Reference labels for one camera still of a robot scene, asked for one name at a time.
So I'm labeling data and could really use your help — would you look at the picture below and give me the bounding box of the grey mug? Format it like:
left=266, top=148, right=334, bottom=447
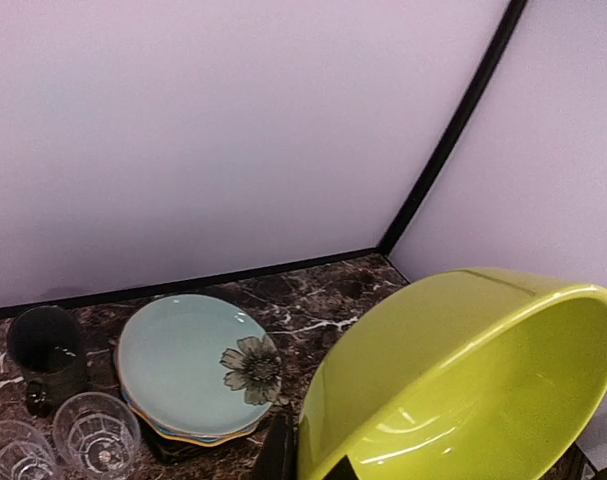
left=6, top=306, right=89, bottom=418

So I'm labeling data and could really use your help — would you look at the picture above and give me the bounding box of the right black frame post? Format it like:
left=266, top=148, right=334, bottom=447
left=375, top=0, right=528, bottom=257

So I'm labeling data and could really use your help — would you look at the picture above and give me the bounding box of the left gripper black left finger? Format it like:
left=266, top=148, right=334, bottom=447
left=250, top=412, right=297, bottom=480

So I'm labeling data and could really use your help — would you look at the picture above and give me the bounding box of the blue dotted plate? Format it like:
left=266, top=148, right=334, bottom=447
left=120, top=389, right=260, bottom=447

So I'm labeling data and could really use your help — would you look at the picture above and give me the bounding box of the lime green bowl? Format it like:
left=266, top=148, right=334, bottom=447
left=297, top=268, right=607, bottom=479

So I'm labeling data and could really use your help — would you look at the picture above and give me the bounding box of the light green flower plate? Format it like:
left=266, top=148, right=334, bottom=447
left=115, top=294, right=282, bottom=446

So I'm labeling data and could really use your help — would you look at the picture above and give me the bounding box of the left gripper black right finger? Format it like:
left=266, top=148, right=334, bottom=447
left=542, top=392, right=607, bottom=479

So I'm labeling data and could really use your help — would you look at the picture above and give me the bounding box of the clear glass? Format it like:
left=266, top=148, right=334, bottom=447
left=0, top=420, right=63, bottom=480
left=52, top=392, right=141, bottom=479

